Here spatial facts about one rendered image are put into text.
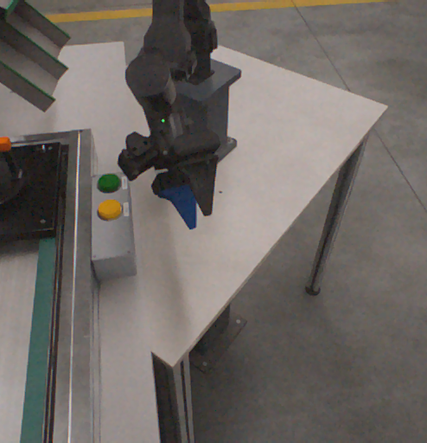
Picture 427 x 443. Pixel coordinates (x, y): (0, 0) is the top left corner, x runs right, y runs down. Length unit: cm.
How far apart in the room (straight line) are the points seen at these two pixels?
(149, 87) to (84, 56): 93
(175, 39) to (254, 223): 42
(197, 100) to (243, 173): 22
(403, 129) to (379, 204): 64
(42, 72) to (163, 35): 50
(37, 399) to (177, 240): 39
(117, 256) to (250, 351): 105
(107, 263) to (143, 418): 25
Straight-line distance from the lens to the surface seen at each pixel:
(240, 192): 100
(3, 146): 86
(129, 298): 84
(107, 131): 119
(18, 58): 113
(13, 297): 83
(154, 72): 61
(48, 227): 83
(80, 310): 73
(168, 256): 89
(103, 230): 81
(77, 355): 69
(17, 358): 77
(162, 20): 70
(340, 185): 147
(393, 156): 262
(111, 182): 88
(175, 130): 65
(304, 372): 174
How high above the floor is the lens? 156
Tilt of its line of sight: 48 degrees down
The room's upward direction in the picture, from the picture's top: straight up
